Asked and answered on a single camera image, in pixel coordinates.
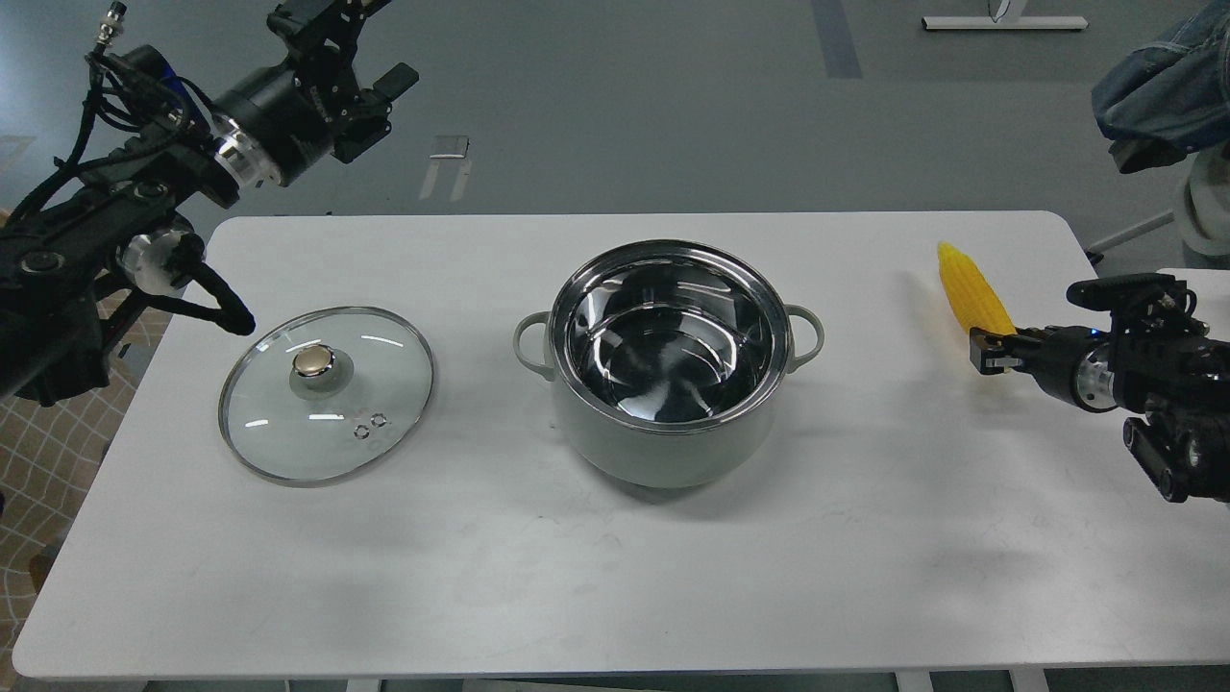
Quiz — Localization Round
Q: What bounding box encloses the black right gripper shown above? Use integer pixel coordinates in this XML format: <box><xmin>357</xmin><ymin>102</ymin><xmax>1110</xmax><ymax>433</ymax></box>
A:
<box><xmin>968</xmin><ymin>273</ymin><xmax>1196</xmax><ymax>413</ymax></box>

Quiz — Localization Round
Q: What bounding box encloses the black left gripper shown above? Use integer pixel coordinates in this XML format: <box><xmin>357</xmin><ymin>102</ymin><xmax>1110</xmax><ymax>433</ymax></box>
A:
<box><xmin>212</xmin><ymin>1</ymin><xmax>419</xmax><ymax>187</ymax></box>

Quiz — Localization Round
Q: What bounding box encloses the yellow corn cob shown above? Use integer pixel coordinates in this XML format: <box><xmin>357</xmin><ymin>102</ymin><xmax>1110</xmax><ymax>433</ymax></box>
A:
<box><xmin>937</xmin><ymin>241</ymin><xmax>1018</xmax><ymax>334</ymax></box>

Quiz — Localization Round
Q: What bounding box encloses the glass pot lid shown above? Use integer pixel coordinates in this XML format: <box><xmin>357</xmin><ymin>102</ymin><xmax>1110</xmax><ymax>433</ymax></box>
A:
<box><xmin>218</xmin><ymin>306</ymin><xmax>435</xmax><ymax>486</ymax></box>

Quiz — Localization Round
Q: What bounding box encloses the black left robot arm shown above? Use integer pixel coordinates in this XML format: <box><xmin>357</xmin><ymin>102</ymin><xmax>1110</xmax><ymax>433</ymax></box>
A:
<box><xmin>1</xmin><ymin>1</ymin><xmax>419</xmax><ymax>407</ymax></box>

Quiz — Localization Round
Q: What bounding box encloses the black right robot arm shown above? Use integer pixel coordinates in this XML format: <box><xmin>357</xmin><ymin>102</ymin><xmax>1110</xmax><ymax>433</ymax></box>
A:
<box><xmin>968</xmin><ymin>273</ymin><xmax>1229</xmax><ymax>503</ymax></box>

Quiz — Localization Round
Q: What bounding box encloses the grey-green cooking pot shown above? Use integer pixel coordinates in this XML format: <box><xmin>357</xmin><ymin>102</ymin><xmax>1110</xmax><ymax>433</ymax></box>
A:
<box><xmin>510</xmin><ymin>238</ymin><xmax>827</xmax><ymax>489</ymax></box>

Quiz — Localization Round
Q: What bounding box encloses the blue denim clothing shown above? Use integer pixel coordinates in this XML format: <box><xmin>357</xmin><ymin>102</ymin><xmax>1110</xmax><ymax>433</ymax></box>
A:
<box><xmin>1091</xmin><ymin>1</ymin><xmax>1229</xmax><ymax>175</ymax></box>

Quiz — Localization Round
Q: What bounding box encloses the white desk base bar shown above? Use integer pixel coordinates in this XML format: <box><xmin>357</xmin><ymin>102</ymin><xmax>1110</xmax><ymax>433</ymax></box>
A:
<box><xmin>920</xmin><ymin>1</ymin><xmax>1089</xmax><ymax>32</ymax></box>

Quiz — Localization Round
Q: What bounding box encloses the beige checkered cloth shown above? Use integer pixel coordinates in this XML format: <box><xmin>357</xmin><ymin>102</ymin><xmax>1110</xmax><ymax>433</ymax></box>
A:
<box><xmin>1</xmin><ymin>309</ymin><xmax>171</xmax><ymax>691</ymax></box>

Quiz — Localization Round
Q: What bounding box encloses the white table leg frame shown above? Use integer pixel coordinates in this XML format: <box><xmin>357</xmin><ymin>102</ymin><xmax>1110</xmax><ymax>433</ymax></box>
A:
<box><xmin>1084</xmin><ymin>210</ymin><xmax>1173</xmax><ymax>264</ymax></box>

